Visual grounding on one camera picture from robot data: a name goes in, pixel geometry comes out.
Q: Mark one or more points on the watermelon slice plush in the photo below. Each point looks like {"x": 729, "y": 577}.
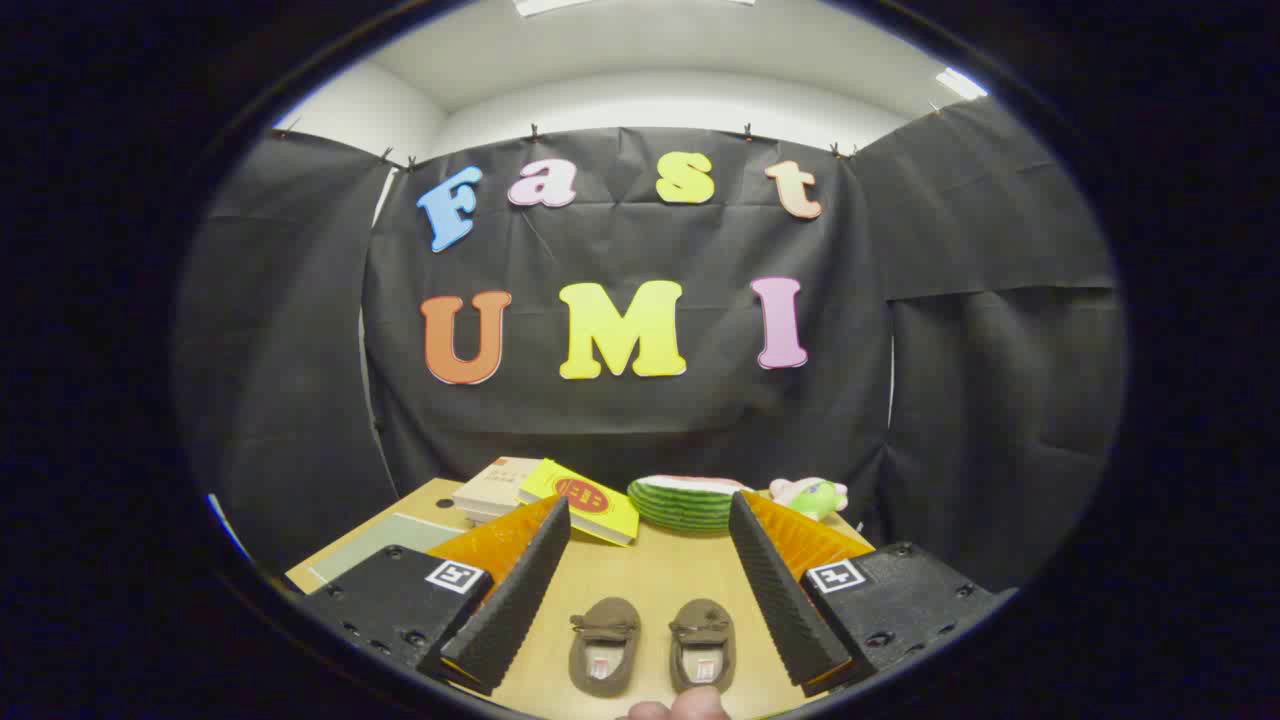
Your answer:
{"x": 680, "y": 505}

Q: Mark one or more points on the yellow book with red label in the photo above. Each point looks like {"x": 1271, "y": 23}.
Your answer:
{"x": 605, "y": 518}

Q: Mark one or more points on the brown fuzzy shoe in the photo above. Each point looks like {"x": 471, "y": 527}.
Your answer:
{"x": 605, "y": 625}
{"x": 702, "y": 625}

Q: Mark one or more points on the pale green fabric storage box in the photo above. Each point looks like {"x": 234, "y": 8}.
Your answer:
{"x": 370, "y": 550}

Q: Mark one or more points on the black backdrop cloth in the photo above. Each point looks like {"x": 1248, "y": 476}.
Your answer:
{"x": 700, "y": 420}

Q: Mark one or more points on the pink and green plush toy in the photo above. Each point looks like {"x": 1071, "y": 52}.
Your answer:
{"x": 815, "y": 497}

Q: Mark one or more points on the ceiling light panel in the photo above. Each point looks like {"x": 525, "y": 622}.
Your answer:
{"x": 960, "y": 83}
{"x": 550, "y": 5}

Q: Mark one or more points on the beige book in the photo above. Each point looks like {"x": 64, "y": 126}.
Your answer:
{"x": 495, "y": 480}

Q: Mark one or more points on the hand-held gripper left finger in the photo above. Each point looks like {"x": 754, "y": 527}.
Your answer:
{"x": 520, "y": 600}

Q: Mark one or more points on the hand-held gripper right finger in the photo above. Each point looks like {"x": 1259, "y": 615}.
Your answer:
{"x": 780, "y": 600}

